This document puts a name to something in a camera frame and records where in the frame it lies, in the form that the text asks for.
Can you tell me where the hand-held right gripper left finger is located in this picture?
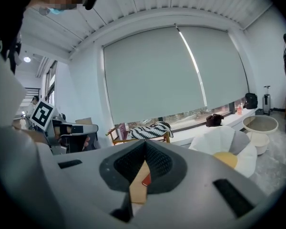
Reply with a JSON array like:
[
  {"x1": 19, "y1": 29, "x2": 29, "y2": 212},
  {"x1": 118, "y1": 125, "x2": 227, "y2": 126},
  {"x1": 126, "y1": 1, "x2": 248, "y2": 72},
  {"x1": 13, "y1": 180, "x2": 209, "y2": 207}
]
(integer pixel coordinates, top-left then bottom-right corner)
[{"x1": 35, "y1": 139, "x2": 148, "y2": 224}]

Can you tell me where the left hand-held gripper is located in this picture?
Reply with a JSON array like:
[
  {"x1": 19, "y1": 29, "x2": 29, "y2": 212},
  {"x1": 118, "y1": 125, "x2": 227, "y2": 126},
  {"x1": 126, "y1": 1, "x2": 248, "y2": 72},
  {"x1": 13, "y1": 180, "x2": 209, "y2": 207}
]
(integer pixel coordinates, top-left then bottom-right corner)
[{"x1": 30, "y1": 99, "x2": 99, "y2": 155}]

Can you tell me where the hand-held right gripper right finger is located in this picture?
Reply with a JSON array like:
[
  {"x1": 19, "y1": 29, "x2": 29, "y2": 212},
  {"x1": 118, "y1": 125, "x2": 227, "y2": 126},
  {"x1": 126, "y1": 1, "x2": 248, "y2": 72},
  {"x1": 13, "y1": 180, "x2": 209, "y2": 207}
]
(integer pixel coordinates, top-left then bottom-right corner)
[{"x1": 133, "y1": 139, "x2": 271, "y2": 226}]

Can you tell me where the white flower-shaped cushion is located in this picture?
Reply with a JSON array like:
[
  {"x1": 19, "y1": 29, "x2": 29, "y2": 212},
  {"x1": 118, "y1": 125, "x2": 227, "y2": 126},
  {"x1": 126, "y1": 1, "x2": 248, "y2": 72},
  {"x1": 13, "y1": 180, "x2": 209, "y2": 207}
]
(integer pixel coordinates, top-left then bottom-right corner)
[{"x1": 189, "y1": 125, "x2": 258, "y2": 178}]

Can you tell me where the red book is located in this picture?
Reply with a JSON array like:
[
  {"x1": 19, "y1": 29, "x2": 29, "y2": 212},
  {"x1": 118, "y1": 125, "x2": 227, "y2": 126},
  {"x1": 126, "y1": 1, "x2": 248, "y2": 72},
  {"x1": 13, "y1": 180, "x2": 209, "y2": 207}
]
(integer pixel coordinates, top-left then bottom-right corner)
[{"x1": 142, "y1": 172, "x2": 153, "y2": 187}]

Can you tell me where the wooden coffee table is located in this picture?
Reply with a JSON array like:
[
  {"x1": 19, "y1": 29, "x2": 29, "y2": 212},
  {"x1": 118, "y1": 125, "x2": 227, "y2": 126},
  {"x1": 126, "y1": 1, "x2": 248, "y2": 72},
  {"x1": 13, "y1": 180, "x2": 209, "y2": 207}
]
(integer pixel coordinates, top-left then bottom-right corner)
[{"x1": 130, "y1": 161, "x2": 151, "y2": 204}]

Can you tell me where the cardboard box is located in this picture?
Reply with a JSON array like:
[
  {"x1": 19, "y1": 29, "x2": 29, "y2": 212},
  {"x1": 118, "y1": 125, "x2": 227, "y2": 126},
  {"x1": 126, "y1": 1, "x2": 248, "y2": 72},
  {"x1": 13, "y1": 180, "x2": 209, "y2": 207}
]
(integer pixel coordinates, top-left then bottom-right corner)
[{"x1": 75, "y1": 117, "x2": 93, "y2": 126}]

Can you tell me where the dark wooden rack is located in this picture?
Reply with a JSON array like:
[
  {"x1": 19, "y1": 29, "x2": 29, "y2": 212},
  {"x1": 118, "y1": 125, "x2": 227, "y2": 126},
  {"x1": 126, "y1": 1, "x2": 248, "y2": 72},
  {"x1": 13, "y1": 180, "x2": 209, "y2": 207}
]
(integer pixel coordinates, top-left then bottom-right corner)
[{"x1": 106, "y1": 123, "x2": 171, "y2": 146}]

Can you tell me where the white window sill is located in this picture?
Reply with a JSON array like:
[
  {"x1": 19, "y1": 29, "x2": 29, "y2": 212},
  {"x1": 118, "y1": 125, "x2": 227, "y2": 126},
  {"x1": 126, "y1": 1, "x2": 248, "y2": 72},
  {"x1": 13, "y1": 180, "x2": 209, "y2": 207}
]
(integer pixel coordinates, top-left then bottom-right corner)
[{"x1": 170, "y1": 107, "x2": 265, "y2": 149}]

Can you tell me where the dark brown cloth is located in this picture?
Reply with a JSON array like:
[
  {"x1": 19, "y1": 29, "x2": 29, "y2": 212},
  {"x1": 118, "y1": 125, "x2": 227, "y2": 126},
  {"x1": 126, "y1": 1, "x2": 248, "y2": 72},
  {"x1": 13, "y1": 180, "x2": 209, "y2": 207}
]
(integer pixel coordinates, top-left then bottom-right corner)
[{"x1": 206, "y1": 113, "x2": 225, "y2": 128}]

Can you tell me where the window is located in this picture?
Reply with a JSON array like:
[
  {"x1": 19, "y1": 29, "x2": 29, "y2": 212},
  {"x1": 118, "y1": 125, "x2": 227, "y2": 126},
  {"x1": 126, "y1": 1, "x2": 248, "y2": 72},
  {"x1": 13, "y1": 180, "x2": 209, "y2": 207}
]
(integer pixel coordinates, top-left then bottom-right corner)
[{"x1": 114, "y1": 101, "x2": 235, "y2": 131}]

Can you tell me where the black white patterned blanket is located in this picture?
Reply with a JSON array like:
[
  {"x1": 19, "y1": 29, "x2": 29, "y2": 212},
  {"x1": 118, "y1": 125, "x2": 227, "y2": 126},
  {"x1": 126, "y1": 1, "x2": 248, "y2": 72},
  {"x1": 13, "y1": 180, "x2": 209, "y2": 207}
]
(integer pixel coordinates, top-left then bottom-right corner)
[{"x1": 128, "y1": 121, "x2": 174, "y2": 139}]

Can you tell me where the grey roller blind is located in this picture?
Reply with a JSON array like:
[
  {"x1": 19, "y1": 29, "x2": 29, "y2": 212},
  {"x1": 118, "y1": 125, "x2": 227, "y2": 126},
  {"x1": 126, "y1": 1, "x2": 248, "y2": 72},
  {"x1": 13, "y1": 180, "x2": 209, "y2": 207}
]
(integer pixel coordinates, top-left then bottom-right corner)
[
  {"x1": 180, "y1": 26, "x2": 249, "y2": 110},
  {"x1": 103, "y1": 27, "x2": 207, "y2": 125}
]

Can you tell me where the black backpack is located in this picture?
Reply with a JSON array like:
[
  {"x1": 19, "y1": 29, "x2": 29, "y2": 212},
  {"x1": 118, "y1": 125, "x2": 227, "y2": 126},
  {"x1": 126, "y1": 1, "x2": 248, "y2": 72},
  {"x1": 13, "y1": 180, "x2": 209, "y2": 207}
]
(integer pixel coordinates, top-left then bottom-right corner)
[{"x1": 244, "y1": 93, "x2": 258, "y2": 109}]

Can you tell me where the grey suitcase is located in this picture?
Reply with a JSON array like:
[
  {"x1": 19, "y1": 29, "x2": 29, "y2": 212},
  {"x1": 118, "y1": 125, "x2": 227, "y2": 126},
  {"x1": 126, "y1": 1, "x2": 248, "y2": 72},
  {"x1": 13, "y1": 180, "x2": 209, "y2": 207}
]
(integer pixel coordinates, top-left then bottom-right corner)
[{"x1": 262, "y1": 85, "x2": 273, "y2": 116}]

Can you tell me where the person's black printed shirt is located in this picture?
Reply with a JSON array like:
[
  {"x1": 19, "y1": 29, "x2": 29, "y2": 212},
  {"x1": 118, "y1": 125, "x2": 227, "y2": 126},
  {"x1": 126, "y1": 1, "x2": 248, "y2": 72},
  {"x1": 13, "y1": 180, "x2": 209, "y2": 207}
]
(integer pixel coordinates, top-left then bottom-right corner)
[{"x1": 0, "y1": 7, "x2": 27, "y2": 76}]

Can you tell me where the blue face mask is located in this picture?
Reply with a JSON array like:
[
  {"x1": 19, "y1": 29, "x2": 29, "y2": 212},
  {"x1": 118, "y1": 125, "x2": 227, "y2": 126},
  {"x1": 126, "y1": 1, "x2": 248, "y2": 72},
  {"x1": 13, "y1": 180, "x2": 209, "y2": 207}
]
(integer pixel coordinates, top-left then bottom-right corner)
[{"x1": 39, "y1": 6, "x2": 64, "y2": 15}]

